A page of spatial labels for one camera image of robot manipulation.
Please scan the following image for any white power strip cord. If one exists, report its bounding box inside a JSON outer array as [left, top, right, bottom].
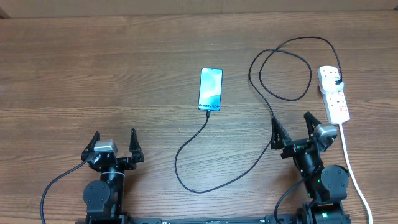
[[338, 123, 374, 224]]

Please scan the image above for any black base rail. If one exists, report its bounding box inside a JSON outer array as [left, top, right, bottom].
[[75, 214, 351, 224]]

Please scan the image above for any white charger plug adapter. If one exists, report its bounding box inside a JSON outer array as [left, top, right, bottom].
[[320, 77, 345, 94]]

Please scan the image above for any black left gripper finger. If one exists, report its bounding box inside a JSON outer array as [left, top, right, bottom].
[[82, 131, 100, 154], [129, 128, 144, 159]]

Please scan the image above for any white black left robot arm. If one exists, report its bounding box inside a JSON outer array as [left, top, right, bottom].
[[81, 129, 144, 223]]

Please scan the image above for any Samsung Galaxy smartphone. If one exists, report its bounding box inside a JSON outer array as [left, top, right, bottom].
[[198, 68, 223, 111]]

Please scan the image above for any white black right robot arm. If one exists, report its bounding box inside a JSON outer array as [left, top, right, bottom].
[[264, 112, 351, 224]]

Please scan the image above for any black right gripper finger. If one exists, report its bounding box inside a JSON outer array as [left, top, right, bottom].
[[303, 111, 321, 137], [271, 117, 291, 149]]

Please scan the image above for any white power strip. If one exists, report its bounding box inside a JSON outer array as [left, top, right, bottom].
[[317, 66, 350, 125]]

